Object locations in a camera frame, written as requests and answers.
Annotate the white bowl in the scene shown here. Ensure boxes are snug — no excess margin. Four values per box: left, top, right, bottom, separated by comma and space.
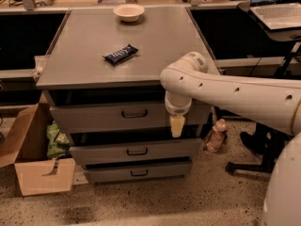
113, 4, 145, 23

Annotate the clear plastic bottle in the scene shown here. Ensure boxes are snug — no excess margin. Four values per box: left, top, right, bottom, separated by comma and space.
206, 119, 227, 153

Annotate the grey middle drawer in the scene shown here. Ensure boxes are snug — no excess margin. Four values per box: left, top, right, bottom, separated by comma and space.
71, 138, 201, 166

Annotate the grey top drawer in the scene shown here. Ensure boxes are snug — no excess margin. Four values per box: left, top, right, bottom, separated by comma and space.
49, 97, 214, 134

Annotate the grey drawer cabinet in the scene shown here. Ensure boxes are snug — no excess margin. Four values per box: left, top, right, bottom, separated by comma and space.
38, 7, 212, 170

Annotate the grey drawer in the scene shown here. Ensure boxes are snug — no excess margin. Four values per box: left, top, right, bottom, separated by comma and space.
71, 138, 201, 166
84, 160, 192, 184
49, 97, 214, 134

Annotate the black cable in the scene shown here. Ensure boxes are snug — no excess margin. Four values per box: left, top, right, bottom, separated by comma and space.
248, 56, 262, 77

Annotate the green chip bag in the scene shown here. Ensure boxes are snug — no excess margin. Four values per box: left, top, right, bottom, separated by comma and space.
46, 122, 71, 158

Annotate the laptop computer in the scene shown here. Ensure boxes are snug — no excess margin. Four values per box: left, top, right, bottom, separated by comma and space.
250, 0, 301, 30

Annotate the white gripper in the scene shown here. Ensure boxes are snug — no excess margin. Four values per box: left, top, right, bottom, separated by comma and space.
165, 91, 192, 137

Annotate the grey bottom drawer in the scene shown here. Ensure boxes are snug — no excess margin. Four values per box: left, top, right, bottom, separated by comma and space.
84, 160, 192, 184

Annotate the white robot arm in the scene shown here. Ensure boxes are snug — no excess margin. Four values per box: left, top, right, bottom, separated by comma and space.
160, 52, 301, 226

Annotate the cardboard box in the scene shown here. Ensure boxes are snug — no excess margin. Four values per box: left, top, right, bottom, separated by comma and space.
0, 99, 75, 196

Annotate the dark blue snack bar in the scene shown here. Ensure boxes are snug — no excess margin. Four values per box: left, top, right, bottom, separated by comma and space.
103, 44, 138, 66

